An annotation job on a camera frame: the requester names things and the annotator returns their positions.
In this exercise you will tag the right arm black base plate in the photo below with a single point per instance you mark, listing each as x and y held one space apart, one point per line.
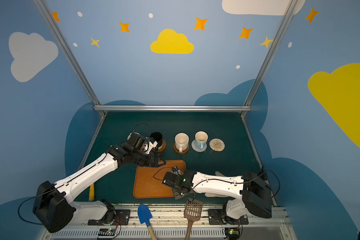
216 217

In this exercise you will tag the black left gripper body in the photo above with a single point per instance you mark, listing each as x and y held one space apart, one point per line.
153 160

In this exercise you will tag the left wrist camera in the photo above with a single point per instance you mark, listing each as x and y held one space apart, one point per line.
139 143

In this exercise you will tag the left aluminium frame post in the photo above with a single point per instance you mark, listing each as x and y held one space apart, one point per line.
47 15

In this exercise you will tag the right green circuit board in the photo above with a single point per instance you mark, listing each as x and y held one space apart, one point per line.
231 234

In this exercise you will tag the right aluminium frame post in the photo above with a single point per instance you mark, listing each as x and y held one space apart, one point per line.
280 32

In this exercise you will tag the white knitted work glove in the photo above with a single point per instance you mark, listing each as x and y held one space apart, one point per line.
212 195

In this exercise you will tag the brown slotted spatula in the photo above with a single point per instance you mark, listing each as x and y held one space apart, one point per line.
192 212

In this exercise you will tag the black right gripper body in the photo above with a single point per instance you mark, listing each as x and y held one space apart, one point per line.
170 179

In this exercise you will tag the grey white woven coaster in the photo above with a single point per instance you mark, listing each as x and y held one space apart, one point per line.
195 148

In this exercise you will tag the horizontal aluminium frame rail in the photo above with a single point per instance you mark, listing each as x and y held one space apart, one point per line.
131 108

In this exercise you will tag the yellow toy shovel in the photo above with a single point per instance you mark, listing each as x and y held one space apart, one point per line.
92 193

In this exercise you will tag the orange rectangular serving tray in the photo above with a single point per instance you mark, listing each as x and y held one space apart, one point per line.
148 181

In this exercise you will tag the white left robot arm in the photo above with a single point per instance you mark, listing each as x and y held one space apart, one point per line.
55 205

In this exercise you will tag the aluminium frame post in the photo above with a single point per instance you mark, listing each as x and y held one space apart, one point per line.
47 15
280 32

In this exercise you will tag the black mug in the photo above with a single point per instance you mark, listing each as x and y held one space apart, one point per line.
157 137

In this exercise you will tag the left green circuit board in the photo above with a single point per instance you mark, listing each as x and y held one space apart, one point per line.
106 234

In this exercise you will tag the front aluminium rail bed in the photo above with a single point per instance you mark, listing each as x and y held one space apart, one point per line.
168 223

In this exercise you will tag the beige spiral woven coaster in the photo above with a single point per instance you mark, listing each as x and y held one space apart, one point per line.
217 145

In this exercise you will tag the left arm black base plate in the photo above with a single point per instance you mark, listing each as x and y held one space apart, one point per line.
111 218

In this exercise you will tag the green circuit board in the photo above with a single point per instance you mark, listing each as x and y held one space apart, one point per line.
106 234
231 234

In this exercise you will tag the brown wooden round coaster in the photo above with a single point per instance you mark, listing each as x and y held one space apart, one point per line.
161 148

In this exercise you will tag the white light-blue mug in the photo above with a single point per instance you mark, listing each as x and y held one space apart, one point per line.
201 139

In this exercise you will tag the blue toy shovel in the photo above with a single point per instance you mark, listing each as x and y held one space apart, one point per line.
145 215

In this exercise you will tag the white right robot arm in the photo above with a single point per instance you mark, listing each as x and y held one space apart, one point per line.
250 191

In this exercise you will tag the white cream mug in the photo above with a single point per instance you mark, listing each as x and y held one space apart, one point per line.
181 141

